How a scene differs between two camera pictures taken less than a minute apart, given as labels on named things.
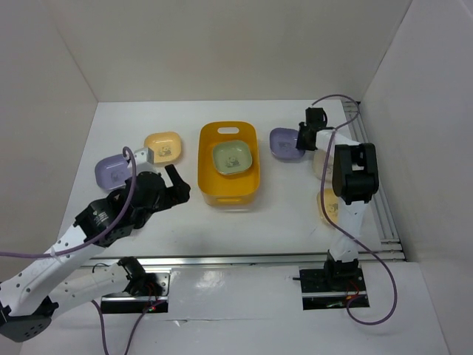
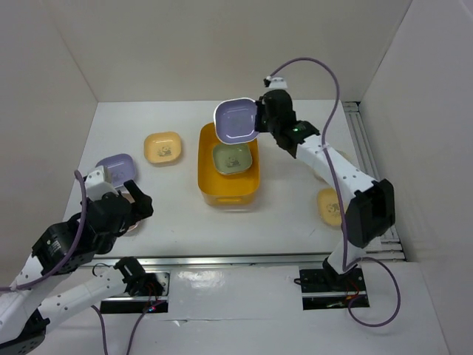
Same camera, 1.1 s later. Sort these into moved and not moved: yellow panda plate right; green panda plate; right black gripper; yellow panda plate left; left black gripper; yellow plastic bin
Moved: left black gripper; right black gripper
Not moved: yellow plastic bin; yellow panda plate left; yellow panda plate right; green panda plate
